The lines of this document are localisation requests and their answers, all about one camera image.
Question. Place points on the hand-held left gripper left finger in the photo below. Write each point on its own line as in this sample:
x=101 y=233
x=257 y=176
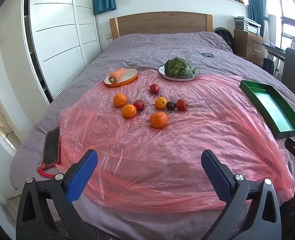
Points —
x=83 y=173

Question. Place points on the dark plum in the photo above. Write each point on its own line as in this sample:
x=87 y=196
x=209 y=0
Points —
x=171 y=105

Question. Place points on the dark blue bag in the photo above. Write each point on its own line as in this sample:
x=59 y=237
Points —
x=268 y=63

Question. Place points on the wall switch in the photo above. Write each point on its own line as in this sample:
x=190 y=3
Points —
x=108 y=36

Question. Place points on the carrot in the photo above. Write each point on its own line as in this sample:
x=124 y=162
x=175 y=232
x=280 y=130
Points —
x=116 y=76

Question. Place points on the large orange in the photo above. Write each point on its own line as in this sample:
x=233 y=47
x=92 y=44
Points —
x=158 y=119

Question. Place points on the green rectangular tray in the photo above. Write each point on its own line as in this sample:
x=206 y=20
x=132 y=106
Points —
x=272 y=107

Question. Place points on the small orange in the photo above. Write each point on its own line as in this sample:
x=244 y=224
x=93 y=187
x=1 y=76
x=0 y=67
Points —
x=120 y=100
x=161 y=102
x=129 y=111

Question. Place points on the grey printer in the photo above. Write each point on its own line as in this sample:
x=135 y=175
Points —
x=247 y=26

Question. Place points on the wooden headboard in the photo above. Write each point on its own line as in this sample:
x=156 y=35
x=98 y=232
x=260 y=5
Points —
x=160 y=22

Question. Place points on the black backpack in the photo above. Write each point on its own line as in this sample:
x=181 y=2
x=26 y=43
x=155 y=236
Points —
x=225 y=38

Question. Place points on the smartphone with red case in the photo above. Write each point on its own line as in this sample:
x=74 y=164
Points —
x=52 y=146

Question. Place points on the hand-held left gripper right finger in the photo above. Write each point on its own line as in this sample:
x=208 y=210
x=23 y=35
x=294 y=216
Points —
x=216 y=173

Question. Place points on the orange rimmed oval dish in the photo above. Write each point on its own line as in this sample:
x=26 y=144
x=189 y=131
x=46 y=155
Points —
x=130 y=76

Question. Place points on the bok choy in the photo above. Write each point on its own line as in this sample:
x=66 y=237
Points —
x=178 y=67

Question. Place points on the wooden dresser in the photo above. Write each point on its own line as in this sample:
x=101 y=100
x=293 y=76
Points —
x=250 y=46

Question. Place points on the red apple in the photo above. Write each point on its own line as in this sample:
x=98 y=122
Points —
x=181 y=104
x=138 y=104
x=154 y=88

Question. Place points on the pink plastic sheet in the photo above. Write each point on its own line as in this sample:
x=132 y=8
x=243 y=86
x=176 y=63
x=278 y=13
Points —
x=162 y=155

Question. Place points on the white wardrobe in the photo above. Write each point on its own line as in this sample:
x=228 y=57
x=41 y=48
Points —
x=60 y=30

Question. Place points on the white round plate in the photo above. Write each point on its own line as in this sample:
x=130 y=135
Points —
x=162 y=73

